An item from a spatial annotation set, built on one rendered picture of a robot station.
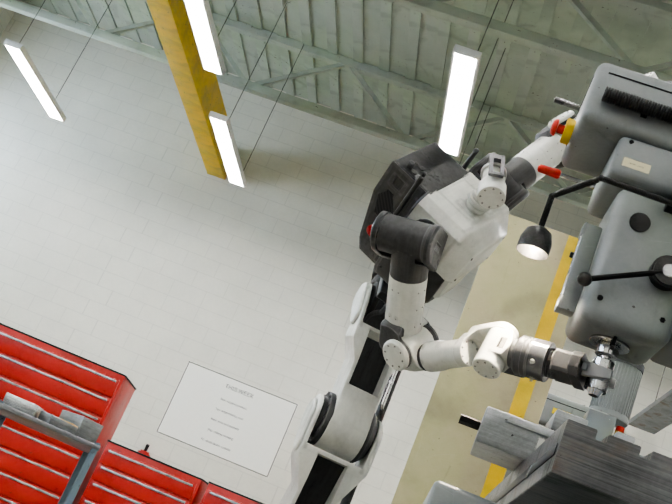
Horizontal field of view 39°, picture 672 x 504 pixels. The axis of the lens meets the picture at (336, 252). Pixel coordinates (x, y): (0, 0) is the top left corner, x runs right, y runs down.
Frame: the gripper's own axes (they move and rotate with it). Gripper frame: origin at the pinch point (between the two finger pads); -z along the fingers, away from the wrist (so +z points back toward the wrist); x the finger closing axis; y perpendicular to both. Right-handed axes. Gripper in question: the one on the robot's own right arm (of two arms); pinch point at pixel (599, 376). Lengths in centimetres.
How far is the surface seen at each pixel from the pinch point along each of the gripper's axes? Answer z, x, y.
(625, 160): 5.4, -14.8, -43.3
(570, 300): 9.4, -5.7, -12.8
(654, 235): -3.9, -9.0, -30.0
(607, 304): 0.4, -10.8, -11.8
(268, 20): 614, 562, -488
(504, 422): 7.4, -27.0, 21.7
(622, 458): -20, -59, 29
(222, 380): 582, 740, -106
